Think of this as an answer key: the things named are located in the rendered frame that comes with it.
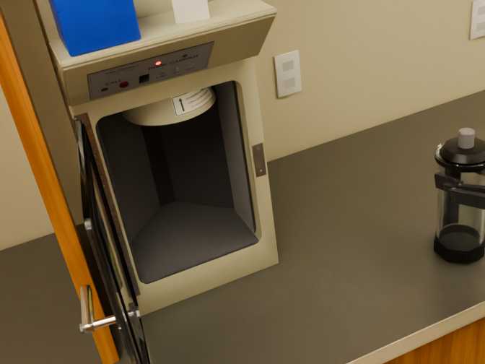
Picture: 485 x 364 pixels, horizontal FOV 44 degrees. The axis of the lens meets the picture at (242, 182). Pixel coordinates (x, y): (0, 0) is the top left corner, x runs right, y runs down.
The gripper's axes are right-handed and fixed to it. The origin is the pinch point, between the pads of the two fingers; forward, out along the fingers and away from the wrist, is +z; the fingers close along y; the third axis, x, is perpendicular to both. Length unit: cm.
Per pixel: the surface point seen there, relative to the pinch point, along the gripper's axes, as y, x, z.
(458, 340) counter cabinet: 8.5, 31.6, -3.6
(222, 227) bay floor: 41.7, 4.8, 27.0
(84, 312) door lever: 73, -6, -9
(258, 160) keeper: 35.2, -11.1, 14.2
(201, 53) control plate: 45, -35, 1
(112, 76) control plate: 59, -35, 1
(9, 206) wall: 83, -5, 61
